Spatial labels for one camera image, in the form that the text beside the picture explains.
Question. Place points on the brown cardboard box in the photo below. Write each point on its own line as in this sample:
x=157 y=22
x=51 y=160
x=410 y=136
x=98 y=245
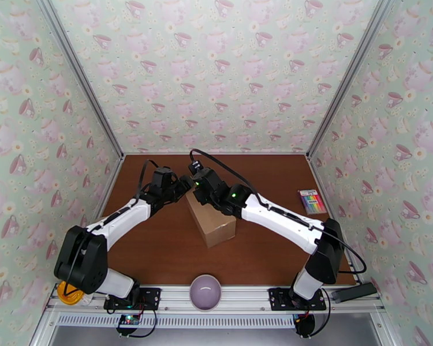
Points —
x=213 y=222

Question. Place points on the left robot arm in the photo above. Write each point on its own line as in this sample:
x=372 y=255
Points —
x=79 y=258

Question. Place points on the pack of coloured pens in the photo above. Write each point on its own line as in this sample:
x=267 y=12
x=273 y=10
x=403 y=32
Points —
x=313 y=202

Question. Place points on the purple bowl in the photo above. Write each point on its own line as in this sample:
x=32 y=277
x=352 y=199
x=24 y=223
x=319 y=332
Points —
x=205 y=292

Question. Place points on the small circuit board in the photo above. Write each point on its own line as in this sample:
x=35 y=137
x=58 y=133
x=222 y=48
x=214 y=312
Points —
x=129 y=321

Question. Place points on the black round controller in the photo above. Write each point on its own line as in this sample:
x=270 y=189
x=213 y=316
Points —
x=305 y=325

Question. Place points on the black rectangular adapter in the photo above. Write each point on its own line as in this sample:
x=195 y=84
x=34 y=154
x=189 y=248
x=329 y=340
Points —
x=353 y=292

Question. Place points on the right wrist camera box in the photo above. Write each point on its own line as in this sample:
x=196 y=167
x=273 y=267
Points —
x=195 y=167

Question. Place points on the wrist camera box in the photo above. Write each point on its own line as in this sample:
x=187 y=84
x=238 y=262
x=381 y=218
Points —
x=164 y=175
x=195 y=167

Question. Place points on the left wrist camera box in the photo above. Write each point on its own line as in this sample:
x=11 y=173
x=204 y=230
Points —
x=164 y=175

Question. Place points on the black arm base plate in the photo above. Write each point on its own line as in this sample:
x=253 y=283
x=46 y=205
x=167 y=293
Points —
x=149 y=296
x=279 y=298

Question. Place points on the aluminium mounting rail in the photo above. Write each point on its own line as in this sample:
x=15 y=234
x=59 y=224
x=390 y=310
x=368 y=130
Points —
x=245 y=296

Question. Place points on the aluminium frame post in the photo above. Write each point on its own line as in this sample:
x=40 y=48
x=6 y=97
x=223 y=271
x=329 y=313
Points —
x=350 y=74
x=79 y=74

